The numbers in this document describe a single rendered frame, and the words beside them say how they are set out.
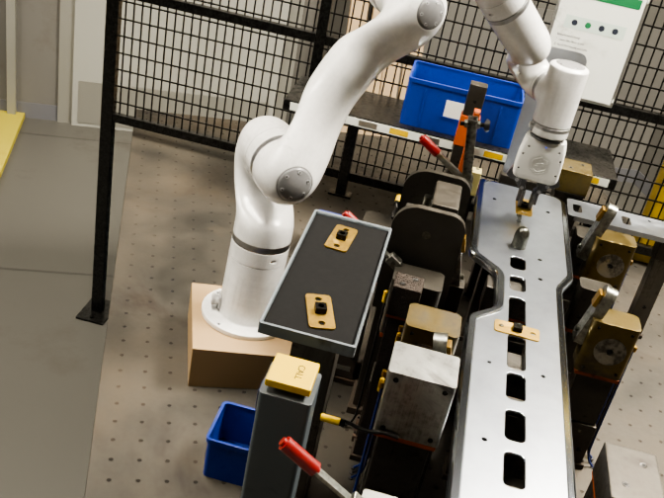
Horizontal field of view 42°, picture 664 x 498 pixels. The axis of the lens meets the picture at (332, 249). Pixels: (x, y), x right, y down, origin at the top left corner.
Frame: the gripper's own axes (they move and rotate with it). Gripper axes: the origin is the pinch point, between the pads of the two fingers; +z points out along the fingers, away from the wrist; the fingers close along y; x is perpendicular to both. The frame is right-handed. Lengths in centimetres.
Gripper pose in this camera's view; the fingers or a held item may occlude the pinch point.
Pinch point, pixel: (527, 197)
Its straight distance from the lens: 202.7
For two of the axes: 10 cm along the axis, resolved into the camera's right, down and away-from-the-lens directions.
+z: -1.8, 8.5, 4.9
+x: 1.9, -4.6, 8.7
